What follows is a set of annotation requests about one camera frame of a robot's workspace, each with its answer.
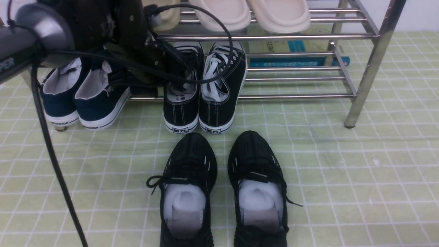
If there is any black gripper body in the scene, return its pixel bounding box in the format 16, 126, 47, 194
105, 0, 191, 96

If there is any stainless steel shoe rack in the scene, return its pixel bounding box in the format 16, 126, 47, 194
0, 0, 407, 131

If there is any navy canvas sneaker left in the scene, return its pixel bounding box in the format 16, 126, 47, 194
40, 57, 91, 127

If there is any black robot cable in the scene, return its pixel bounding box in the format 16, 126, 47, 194
7, 0, 234, 247

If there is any navy canvas sneaker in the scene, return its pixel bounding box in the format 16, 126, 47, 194
40, 57, 91, 127
73, 60, 131, 130

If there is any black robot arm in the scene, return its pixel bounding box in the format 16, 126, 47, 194
1, 0, 190, 98

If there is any black canvas sneaker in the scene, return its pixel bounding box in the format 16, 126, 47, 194
163, 41, 204, 133
199, 41, 248, 134

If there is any black knit sneaker left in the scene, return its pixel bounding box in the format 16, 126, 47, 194
147, 132, 217, 247

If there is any black knit sneaker right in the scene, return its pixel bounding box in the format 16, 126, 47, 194
227, 131, 292, 247

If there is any tan blue book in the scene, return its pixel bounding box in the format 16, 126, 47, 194
247, 39, 330, 68

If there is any cream slipper far right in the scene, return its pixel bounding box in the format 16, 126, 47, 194
247, 0, 311, 34

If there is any green checkered floor mat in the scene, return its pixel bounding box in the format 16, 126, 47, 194
0, 32, 439, 247

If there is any cream slipper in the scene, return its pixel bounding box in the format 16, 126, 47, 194
188, 0, 251, 32
247, 0, 311, 34

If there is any navy canvas sneaker right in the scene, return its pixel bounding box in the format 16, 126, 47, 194
73, 60, 131, 130

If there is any black knit sneaker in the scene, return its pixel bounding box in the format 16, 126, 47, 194
147, 132, 217, 247
227, 131, 292, 247

